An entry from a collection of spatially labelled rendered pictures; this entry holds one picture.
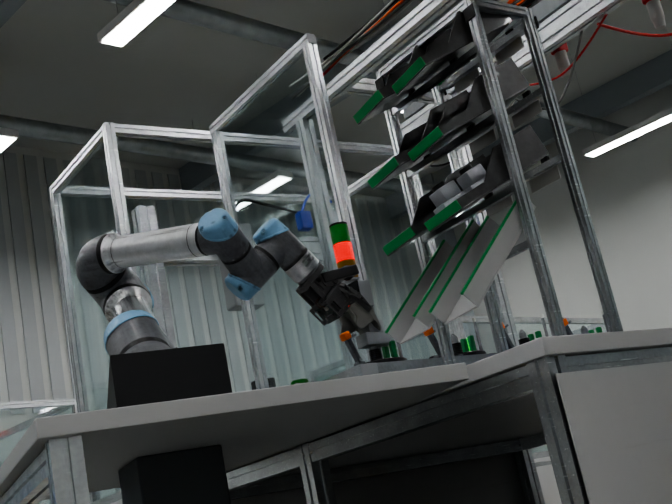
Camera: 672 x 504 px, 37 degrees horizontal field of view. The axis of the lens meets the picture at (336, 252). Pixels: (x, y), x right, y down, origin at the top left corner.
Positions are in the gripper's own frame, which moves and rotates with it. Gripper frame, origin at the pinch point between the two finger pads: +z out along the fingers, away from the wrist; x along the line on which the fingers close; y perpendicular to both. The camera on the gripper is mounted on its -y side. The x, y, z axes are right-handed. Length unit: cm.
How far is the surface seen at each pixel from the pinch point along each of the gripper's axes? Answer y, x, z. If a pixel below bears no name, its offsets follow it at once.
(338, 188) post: -38.4, -17.2, -24.3
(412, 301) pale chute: 3.7, 21.4, -2.6
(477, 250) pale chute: -5.3, 37.7, -2.6
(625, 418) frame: 34, 74, 20
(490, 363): 36, 62, 0
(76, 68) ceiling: -474, -659, -194
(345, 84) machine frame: -103, -51, -39
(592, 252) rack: -14, 53, 13
